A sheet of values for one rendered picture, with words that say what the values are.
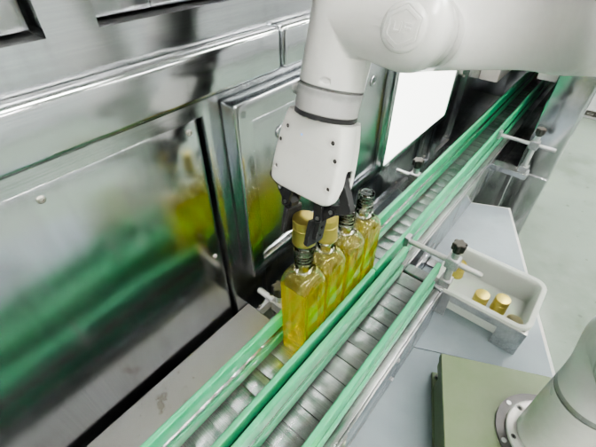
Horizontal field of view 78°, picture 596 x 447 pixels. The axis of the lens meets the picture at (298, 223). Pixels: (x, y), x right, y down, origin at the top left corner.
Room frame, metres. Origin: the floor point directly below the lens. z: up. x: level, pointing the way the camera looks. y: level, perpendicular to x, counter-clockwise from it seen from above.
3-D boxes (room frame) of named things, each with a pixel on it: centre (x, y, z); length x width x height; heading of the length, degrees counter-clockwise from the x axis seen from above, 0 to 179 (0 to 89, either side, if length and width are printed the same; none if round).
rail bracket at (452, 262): (0.54, -0.30, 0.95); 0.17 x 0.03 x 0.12; 50
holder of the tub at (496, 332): (0.58, -0.43, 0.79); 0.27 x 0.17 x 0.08; 50
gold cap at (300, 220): (0.38, -0.01, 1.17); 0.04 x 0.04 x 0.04
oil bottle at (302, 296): (0.38, -0.01, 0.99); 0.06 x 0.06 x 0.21; 50
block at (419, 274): (0.55, -0.29, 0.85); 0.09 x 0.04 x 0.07; 50
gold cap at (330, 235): (0.43, -0.04, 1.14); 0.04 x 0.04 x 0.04
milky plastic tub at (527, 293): (0.57, -0.45, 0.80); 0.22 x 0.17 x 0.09; 50
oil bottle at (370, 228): (0.52, -0.12, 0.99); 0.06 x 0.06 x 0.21; 50
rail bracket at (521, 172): (1.03, -0.71, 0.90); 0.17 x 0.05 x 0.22; 50
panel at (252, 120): (0.82, -0.19, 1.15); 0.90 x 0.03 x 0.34; 140
